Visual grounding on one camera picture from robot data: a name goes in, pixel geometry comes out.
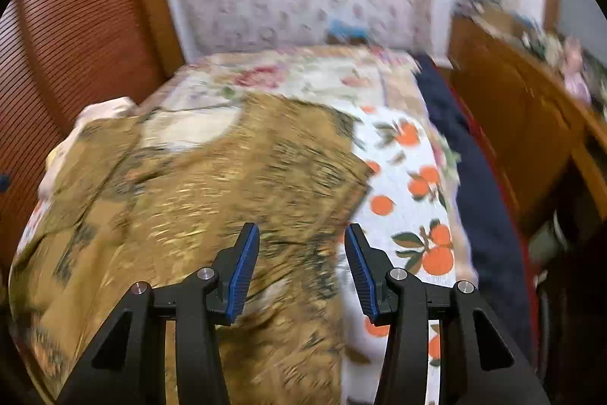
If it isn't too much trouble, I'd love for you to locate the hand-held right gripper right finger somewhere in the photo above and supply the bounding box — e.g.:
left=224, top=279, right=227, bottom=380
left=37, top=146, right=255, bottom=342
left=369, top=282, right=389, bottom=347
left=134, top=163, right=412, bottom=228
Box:
left=344, top=223, right=553, bottom=405

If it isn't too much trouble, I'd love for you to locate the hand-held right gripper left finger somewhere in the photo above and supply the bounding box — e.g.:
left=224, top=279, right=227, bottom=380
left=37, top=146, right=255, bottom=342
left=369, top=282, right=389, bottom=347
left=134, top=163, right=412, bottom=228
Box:
left=56, top=222, right=261, bottom=405

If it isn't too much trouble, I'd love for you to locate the brown gold-patterned garment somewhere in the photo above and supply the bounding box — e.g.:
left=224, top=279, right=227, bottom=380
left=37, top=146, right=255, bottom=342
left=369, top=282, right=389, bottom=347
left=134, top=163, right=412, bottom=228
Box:
left=9, top=94, right=375, bottom=405

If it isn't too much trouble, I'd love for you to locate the orange fruit print blanket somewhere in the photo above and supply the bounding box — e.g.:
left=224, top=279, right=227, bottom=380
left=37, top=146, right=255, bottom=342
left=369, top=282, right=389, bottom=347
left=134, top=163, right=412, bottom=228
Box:
left=9, top=101, right=480, bottom=405

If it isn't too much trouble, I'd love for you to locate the navy bed sheet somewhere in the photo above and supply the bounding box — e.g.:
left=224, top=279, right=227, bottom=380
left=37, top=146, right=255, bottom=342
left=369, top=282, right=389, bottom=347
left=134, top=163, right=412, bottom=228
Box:
left=415, top=54, right=536, bottom=368

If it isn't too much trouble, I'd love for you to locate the floral quilt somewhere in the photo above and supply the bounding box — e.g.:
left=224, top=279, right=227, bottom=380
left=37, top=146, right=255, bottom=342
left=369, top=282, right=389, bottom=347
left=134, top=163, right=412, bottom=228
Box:
left=137, top=47, right=423, bottom=135

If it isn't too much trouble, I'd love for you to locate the beige garment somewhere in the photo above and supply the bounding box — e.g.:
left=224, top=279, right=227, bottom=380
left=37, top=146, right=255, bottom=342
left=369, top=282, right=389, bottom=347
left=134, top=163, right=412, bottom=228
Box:
left=38, top=99, right=136, bottom=197

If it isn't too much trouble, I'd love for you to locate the long wooden cabinet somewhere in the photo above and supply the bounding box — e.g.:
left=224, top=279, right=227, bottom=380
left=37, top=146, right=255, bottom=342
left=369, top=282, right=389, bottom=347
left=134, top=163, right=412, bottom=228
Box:
left=448, top=13, right=607, bottom=244

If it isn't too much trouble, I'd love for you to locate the blue-topped cardboard box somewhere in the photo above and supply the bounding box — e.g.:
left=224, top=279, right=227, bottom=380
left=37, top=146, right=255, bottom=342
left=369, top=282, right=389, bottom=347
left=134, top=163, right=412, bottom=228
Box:
left=327, top=18, right=371, bottom=43

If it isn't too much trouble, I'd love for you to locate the open cardboard box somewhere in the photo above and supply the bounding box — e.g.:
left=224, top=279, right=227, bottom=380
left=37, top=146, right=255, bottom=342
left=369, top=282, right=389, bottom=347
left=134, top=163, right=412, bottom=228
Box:
left=474, top=2, right=522, bottom=36

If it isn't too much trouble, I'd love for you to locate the pink kettle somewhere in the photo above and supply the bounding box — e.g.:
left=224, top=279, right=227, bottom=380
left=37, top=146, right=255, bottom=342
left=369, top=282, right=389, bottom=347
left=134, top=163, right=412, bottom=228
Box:
left=562, top=37, right=593, bottom=104

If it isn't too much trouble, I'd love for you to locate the wooden headboard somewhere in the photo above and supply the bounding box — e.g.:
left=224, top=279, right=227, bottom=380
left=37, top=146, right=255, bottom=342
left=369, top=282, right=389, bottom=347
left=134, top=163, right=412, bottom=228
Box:
left=0, top=0, right=186, bottom=244

